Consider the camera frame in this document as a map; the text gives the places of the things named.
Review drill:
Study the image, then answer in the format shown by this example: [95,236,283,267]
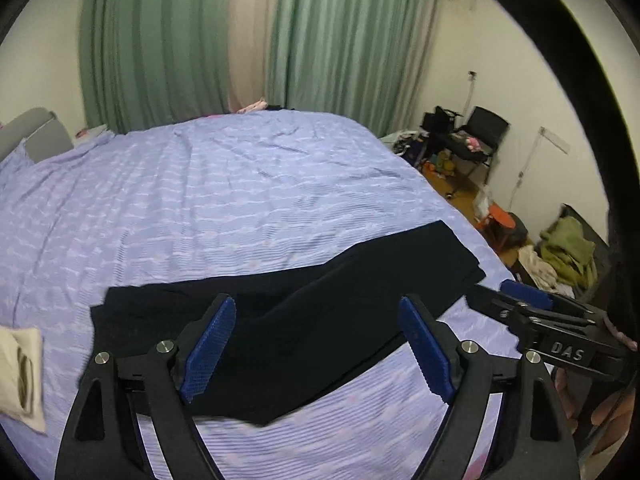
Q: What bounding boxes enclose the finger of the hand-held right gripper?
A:
[466,284,597,345]
[499,279,608,320]

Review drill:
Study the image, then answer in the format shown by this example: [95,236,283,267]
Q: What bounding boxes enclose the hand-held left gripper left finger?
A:
[55,292,237,480]

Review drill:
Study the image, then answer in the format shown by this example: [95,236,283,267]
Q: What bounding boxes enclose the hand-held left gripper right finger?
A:
[398,295,582,480]

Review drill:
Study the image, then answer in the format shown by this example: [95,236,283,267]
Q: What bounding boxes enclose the black pants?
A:
[90,219,487,428]

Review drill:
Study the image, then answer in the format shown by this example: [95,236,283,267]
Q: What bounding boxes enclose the person's right hand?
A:
[554,367,636,461]

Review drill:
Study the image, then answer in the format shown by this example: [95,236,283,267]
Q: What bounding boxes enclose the white crumpled cloth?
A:
[517,245,559,292]

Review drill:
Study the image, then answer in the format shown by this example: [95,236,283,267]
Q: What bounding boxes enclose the green clothing pile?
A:
[538,216,599,289]

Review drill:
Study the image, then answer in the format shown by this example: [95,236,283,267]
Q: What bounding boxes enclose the black bin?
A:
[505,214,529,247]

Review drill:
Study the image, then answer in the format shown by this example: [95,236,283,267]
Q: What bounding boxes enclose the orange stool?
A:
[476,203,517,247]

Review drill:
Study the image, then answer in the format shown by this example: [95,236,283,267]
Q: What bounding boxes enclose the white plastic bag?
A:
[472,187,494,217]

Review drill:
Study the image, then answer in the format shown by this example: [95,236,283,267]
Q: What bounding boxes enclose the bed with purple sheet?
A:
[0,109,568,480]

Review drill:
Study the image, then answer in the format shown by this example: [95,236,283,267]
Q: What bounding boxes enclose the pile of colourful toys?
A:
[381,129,457,180]

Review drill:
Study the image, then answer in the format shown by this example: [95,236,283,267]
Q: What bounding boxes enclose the black folding chair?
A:
[451,105,511,187]

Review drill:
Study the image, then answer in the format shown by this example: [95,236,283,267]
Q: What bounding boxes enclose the cream folded cloth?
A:
[0,325,47,434]

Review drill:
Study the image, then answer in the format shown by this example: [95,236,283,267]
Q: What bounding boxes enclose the black bag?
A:
[421,105,462,137]

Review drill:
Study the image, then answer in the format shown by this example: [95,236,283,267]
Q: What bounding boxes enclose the pink bedside items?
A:
[74,124,110,142]

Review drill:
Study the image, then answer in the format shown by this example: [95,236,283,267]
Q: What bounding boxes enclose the grey padded headboard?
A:
[0,107,75,164]

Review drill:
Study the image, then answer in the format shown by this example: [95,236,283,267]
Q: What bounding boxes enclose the green curtain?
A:
[265,0,444,137]
[79,0,232,135]

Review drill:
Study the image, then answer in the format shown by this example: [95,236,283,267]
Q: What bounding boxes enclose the white wall bracket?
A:
[518,126,572,196]

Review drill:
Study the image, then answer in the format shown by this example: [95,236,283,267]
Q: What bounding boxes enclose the white wall cable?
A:
[462,70,479,121]

